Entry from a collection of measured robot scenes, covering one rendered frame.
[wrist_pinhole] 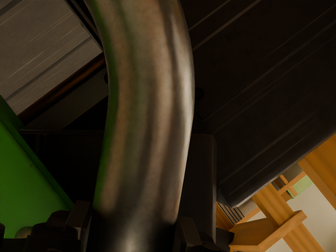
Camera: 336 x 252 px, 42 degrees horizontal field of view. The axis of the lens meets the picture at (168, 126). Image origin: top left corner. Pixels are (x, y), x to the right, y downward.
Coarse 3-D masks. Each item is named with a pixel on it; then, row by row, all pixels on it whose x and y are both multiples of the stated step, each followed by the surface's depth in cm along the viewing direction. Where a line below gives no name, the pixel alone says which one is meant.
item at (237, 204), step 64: (64, 0) 42; (192, 0) 26; (256, 0) 26; (320, 0) 25; (256, 64) 25; (320, 64) 25; (192, 128) 25; (256, 128) 25; (320, 128) 25; (256, 192) 25
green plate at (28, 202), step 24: (0, 96) 26; (0, 120) 18; (0, 144) 18; (24, 144) 19; (0, 168) 18; (24, 168) 18; (0, 192) 18; (24, 192) 18; (48, 192) 18; (0, 216) 18; (24, 216) 18; (48, 216) 19
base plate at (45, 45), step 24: (0, 0) 52; (24, 0) 54; (48, 0) 57; (0, 24) 55; (24, 24) 58; (48, 24) 62; (72, 24) 66; (0, 48) 60; (24, 48) 63; (48, 48) 68; (72, 48) 72; (96, 48) 78; (0, 72) 65; (24, 72) 69; (48, 72) 74; (72, 72) 80; (24, 96) 76
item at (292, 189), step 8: (280, 176) 873; (296, 176) 870; (304, 176) 879; (280, 184) 912; (288, 184) 865; (296, 184) 875; (304, 184) 875; (280, 192) 860; (288, 192) 876; (296, 192) 866; (256, 208) 850; (232, 216) 844; (240, 216) 846; (248, 216) 846
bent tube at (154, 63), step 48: (96, 0) 14; (144, 0) 14; (144, 48) 14; (144, 96) 14; (192, 96) 15; (144, 144) 14; (96, 192) 15; (144, 192) 14; (96, 240) 14; (144, 240) 14
